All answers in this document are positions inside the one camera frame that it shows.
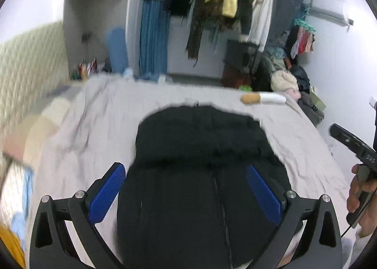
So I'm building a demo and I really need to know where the dark grey hanging coat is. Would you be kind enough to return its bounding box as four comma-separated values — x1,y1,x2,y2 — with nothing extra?
271,0,305,40

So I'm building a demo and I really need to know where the black storage stand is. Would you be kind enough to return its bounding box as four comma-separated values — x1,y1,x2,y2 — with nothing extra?
221,39,262,88

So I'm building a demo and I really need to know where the blue curtain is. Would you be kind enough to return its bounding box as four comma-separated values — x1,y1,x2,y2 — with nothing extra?
139,0,171,77

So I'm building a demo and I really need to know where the teal sock hanger with clothes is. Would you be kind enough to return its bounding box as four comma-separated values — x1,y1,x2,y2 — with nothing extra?
284,7,316,59

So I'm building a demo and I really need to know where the grey bed blanket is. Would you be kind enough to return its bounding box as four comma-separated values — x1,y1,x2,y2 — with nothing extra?
25,75,351,269

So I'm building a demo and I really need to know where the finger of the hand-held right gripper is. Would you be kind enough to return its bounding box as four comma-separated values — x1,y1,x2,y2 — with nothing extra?
329,123,366,156

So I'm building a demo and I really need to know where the pink beige pillow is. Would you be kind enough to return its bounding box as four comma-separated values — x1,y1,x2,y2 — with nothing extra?
1,95,77,169

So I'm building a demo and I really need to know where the black hanging sweater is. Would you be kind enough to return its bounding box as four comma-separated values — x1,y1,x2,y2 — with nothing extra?
236,0,254,35

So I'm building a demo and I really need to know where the pile of clothes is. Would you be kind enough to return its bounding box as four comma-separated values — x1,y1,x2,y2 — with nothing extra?
259,48,326,126

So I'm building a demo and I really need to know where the person's right hand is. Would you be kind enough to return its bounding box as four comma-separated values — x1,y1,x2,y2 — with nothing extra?
347,164,377,237

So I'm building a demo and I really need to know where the dark patterned scarf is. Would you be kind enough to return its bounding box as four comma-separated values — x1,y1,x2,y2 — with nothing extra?
185,0,236,60

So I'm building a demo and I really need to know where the group of cosmetic bottles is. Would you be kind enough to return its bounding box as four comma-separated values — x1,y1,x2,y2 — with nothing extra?
71,58,99,81

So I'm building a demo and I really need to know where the cream quilted headboard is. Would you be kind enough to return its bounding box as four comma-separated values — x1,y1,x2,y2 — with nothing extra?
0,20,71,152

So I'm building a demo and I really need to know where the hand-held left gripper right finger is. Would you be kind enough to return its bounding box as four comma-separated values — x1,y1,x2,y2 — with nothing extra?
246,164,344,269

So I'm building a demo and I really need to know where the cigarette shaped pillow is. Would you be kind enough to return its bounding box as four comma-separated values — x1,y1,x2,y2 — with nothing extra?
241,92,287,105

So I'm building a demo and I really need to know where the blue chair back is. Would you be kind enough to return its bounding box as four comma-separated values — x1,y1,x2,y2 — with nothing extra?
107,28,128,73

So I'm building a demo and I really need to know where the person's right forearm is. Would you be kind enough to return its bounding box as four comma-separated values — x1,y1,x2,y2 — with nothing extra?
352,226,373,269

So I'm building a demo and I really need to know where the light blue cloth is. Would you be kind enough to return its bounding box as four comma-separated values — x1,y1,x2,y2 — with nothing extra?
12,166,36,240

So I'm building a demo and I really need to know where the silver quilted pillow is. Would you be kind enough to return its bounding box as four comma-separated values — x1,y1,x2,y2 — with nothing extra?
0,163,30,228

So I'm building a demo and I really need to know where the yellow cloth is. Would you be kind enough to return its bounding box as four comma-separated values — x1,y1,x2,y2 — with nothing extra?
0,222,27,269

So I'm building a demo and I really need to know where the black puffer jacket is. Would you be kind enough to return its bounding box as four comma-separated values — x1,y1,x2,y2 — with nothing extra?
117,105,304,269

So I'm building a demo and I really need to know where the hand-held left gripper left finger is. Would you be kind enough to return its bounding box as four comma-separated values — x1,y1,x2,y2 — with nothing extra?
29,162,126,269

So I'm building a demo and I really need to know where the white air conditioner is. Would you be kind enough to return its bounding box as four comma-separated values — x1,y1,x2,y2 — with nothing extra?
311,0,354,26

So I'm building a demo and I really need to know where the white hoodie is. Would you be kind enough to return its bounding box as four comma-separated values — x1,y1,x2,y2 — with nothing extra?
247,0,274,52

